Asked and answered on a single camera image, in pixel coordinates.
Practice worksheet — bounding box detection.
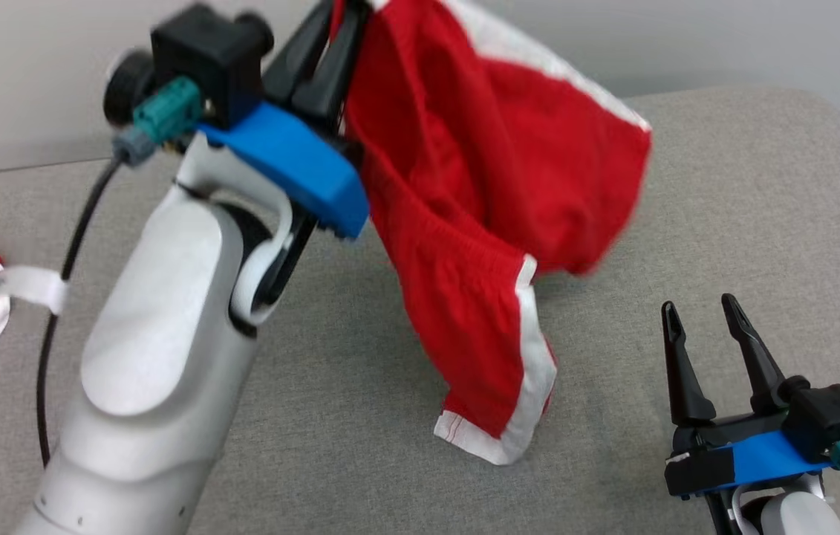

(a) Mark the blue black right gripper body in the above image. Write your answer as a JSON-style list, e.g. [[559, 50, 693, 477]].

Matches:
[[663, 412, 836, 500]]

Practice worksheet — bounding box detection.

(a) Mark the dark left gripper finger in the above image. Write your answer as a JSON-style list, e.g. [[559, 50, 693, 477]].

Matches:
[[293, 0, 371, 132], [264, 0, 339, 103]]

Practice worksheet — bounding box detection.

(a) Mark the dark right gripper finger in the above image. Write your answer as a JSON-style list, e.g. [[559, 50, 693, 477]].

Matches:
[[661, 301, 717, 427], [720, 294, 789, 415]]

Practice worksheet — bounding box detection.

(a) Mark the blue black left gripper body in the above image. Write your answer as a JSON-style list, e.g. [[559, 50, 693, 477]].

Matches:
[[197, 102, 371, 307]]

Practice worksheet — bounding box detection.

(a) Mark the red shorts white trim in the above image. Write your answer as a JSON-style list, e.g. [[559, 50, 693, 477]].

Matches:
[[342, 0, 652, 466]]

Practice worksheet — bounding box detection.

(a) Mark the white cable label tag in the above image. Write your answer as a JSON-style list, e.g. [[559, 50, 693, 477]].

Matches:
[[0, 266, 68, 314]]

